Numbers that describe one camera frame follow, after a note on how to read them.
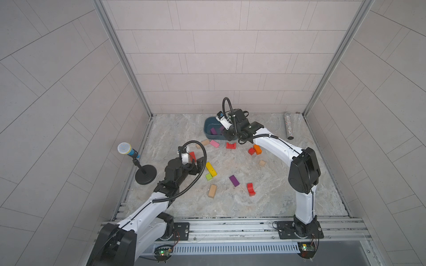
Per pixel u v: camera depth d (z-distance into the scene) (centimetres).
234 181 86
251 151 96
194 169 69
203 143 102
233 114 66
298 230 64
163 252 64
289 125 108
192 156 94
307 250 68
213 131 105
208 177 87
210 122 106
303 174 50
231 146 99
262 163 91
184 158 71
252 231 73
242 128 67
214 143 101
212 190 82
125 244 39
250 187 83
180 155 69
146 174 87
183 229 71
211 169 89
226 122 76
